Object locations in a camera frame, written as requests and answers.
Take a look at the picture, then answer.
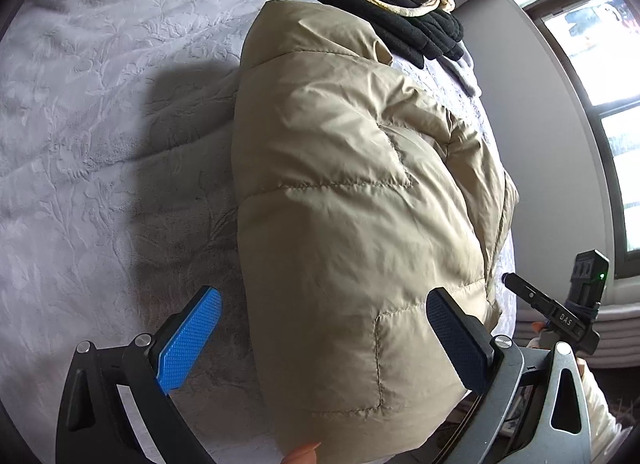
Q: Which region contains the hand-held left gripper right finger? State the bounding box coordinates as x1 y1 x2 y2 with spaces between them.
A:
426 287 594 464

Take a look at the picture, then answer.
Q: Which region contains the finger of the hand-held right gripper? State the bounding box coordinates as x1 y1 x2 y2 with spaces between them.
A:
503 271 557 318

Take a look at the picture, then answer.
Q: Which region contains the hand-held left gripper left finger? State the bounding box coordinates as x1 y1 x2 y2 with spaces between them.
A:
55 286 223 464

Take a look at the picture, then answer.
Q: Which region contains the beige puffer jacket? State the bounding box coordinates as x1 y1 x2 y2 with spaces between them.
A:
230 0 521 460

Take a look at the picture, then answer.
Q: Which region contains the person's right forearm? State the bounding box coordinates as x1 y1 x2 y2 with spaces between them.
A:
574 357 627 451

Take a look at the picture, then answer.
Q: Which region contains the person's left hand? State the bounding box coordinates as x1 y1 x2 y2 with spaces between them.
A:
279 441 322 464

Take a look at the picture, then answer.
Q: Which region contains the white ribbed radiator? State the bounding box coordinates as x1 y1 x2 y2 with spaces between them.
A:
515 288 640 371

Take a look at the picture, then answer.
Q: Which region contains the window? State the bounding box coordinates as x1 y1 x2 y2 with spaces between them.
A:
520 0 640 281

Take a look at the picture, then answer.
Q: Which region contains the lavender bed blanket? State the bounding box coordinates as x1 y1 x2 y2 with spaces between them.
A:
0 0 517 464

